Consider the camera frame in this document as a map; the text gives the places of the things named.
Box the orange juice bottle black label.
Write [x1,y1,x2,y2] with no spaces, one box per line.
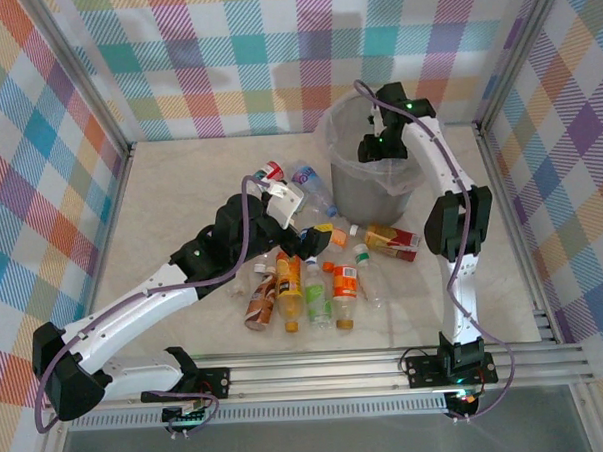
[272,250,306,334]

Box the green label plastic bottle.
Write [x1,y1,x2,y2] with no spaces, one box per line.
[302,258,335,331]

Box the orange label plastic bottle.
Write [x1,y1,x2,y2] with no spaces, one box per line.
[330,263,362,332]

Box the blue label water bottle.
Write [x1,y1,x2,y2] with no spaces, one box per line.
[289,157,340,221]

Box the clear bottle green ringed cap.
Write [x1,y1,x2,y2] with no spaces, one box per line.
[350,242,389,311]

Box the yellow red drink carton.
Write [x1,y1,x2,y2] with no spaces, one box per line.
[348,220,424,266]

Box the brown coffee drink bottle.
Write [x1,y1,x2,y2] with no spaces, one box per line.
[240,265,281,334]

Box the clear plastic bin liner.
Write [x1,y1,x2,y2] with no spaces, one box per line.
[320,87,431,201]

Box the grey round waste bin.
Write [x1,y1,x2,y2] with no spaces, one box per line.
[320,88,431,231]

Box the plaid fabric backdrop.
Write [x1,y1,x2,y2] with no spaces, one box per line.
[0,0,603,452]

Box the grey metal panel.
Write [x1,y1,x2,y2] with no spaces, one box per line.
[54,407,593,452]

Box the green-lit controller board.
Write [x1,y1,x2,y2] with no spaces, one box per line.
[161,399,211,426]
[446,388,479,411]

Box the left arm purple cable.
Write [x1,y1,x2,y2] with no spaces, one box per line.
[23,172,288,445]

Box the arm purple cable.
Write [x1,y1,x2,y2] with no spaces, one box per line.
[352,72,519,425]
[23,172,288,445]

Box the wide aluminium base rail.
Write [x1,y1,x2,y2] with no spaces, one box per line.
[36,336,598,414]

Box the aluminium frame rail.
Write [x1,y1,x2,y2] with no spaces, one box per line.
[67,140,145,322]
[474,117,563,349]

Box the aluminium frame post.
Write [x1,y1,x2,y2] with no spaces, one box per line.
[469,0,578,129]
[25,0,138,167]

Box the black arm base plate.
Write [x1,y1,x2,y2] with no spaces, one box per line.
[404,350,500,389]
[185,364,234,401]

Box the grey slotted cable duct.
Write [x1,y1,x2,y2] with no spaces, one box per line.
[68,397,451,432]

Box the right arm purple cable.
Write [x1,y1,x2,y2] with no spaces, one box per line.
[352,72,519,425]

